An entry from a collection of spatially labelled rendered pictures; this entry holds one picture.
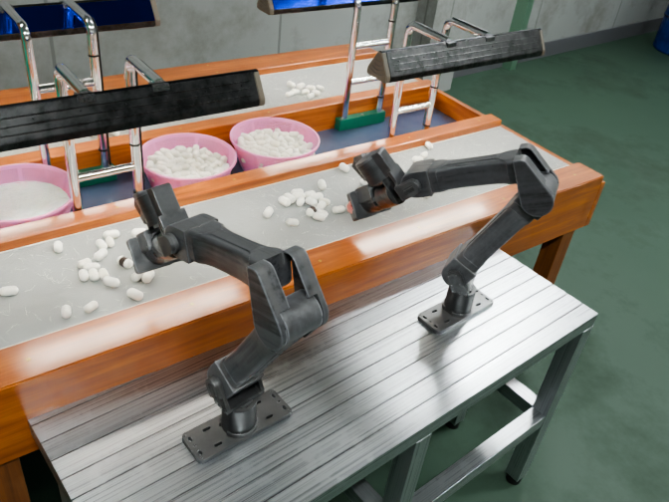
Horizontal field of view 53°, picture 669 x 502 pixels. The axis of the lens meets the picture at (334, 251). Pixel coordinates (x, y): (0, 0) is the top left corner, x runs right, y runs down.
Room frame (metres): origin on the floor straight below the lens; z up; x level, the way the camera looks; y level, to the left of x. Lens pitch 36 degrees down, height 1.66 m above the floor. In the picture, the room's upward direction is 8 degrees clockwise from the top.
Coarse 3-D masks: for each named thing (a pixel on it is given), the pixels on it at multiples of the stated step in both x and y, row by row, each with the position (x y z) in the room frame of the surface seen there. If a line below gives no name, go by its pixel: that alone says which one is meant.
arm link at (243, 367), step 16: (304, 304) 0.72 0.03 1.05; (288, 320) 0.69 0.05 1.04; (304, 320) 0.70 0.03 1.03; (320, 320) 0.72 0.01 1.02; (256, 336) 0.73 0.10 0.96; (288, 336) 0.67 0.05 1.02; (304, 336) 0.73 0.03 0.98; (240, 352) 0.76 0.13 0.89; (256, 352) 0.73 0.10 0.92; (272, 352) 0.70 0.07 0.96; (224, 368) 0.77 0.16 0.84; (240, 368) 0.76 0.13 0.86; (256, 368) 0.74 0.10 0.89; (224, 384) 0.77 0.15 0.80; (240, 384) 0.76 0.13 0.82
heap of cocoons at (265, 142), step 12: (252, 132) 1.84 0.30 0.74; (264, 132) 1.86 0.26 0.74; (276, 132) 1.86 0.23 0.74; (288, 132) 1.87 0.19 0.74; (240, 144) 1.76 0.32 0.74; (252, 144) 1.77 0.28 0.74; (264, 144) 1.79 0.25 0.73; (276, 144) 1.79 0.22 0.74; (288, 144) 1.80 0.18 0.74; (300, 144) 1.81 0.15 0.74; (312, 144) 1.82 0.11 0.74; (276, 156) 1.72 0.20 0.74; (288, 156) 1.72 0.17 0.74
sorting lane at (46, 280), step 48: (480, 144) 1.98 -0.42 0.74; (240, 192) 1.49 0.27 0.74; (288, 192) 1.52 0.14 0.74; (336, 192) 1.56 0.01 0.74; (480, 192) 1.66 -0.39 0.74; (48, 240) 1.18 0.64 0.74; (96, 240) 1.20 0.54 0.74; (288, 240) 1.30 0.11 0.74; (336, 240) 1.33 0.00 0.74; (0, 288) 1.00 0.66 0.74; (48, 288) 1.02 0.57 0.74; (96, 288) 1.04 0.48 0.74; (144, 288) 1.06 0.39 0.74; (0, 336) 0.87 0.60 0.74
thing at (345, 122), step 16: (352, 0) 2.10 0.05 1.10; (352, 16) 2.10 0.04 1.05; (352, 32) 2.09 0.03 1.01; (352, 48) 2.09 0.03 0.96; (384, 48) 2.19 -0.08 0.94; (352, 64) 2.09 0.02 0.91; (352, 80) 2.10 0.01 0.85; (368, 80) 2.14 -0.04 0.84; (368, 112) 2.17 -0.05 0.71; (384, 112) 2.20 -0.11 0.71; (336, 128) 2.08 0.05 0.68
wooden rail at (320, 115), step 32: (352, 96) 2.17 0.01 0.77; (384, 96) 2.23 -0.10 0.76; (416, 96) 2.33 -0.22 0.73; (160, 128) 1.74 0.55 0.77; (192, 128) 1.77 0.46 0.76; (224, 128) 1.82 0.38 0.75; (320, 128) 2.06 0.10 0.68; (0, 160) 1.45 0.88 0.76; (32, 160) 1.47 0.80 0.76; (64, 160) 1.52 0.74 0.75; (96, 160) 1.57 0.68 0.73; (128, 160) 1.63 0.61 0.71
